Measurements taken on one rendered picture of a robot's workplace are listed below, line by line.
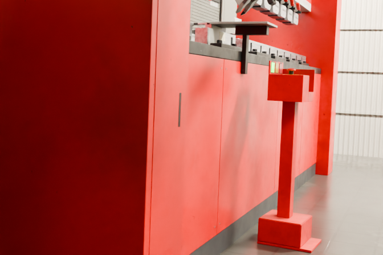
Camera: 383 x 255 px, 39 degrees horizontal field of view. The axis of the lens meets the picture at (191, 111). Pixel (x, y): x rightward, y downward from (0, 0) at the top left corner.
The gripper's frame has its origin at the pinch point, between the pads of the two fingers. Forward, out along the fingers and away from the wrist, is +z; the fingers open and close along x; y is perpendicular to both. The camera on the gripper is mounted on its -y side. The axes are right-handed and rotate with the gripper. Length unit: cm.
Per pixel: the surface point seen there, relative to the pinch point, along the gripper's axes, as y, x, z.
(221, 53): -14.7, 25.7, 13.9
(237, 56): -13.4, 4.8, 14.3
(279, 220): -74, -9, 59
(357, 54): 14, -368, -3
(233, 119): -31.1, 5.9, 35.7
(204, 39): 0.5, 12.6, 17.4
